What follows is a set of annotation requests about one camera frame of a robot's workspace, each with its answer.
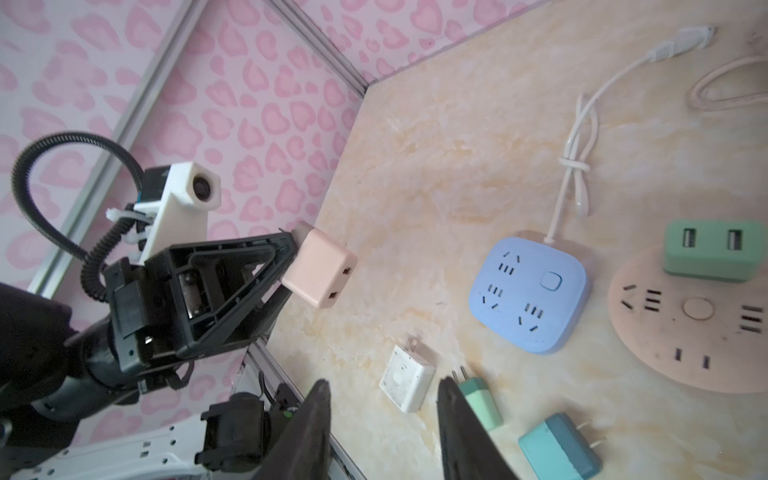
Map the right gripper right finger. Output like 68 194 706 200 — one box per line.
437 377 518 480

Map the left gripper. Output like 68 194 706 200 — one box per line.
102 232 297 384

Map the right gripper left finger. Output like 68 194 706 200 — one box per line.
252 379 331 480

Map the teal charger plug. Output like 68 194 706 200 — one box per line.
518 412 603 480

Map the pink charger plug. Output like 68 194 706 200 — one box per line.
281 221 358 309

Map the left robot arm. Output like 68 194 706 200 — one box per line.
1 233 298 478

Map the light green charger plug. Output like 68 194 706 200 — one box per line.
452 366 503 431

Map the white charger plug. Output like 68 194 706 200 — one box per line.
379 336 435 413

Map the blue square power strip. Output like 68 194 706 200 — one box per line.
468 25 717 355

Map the pink round power strip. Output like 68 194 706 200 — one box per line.
607 23 768 395

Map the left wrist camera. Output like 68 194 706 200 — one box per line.
133 162 222 265

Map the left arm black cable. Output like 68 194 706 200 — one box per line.
10 131 148 302

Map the left wall aluminium strut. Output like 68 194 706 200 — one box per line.
26 0 211 298

